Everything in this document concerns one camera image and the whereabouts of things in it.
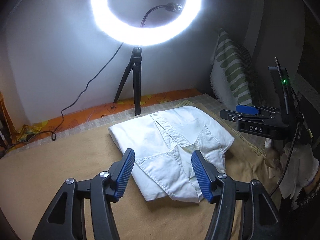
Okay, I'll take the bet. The white shorts garment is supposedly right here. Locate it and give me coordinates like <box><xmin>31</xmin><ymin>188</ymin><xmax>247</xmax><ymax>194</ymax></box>
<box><xmin>108</xmin><ymin>106</ymin><xmax>234</xmax><ymax>203</ymax></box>

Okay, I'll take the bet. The right gloved hand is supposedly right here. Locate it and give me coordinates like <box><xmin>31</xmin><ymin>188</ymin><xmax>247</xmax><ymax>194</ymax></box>
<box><xmin>265</xmin><ymin>138</ymin><xmax>319</xmax><ymax>201</ymax></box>

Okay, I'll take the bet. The green striped pillow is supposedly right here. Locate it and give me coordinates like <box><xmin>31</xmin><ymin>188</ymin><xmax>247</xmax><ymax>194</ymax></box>
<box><xmin>210</xmin><ymin>29</ymin><xmax>260</xmax><ymax>110</ymax></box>

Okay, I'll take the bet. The orange patterned bed sheet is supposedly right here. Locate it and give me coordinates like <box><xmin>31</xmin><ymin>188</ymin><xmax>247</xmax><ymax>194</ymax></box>
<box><xmin>0</xmin><ymin>88</ymin><xmax>203</xmax><ymax>156</ymax></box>

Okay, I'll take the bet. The tan bed blanket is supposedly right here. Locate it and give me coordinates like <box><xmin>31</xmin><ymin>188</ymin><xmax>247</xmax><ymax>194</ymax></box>
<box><xmin>0</xmin><ymin>100</ymin><xmax>283</xmax><ymax>240</ymax></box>

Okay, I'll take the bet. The phone holder gooseneck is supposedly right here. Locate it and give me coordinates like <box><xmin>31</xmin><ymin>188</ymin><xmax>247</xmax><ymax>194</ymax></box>
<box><xmin>140</xmin><ymin>2</ymin><xmax>183</xmax><ymax>28</ymax></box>

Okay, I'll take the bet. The black power cable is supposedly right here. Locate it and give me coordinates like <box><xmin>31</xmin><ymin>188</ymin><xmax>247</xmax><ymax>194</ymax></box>
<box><xmin>49</xmin><ymin>42</ymin><xmax>124</xmax><ymax>141</ymax></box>

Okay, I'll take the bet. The black ring light tripod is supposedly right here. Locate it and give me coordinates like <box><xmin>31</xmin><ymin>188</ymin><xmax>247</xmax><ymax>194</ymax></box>
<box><xmin>113</xmin><ymin>45</ymin><xmax>143</xmax><ymax>116</ymax></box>

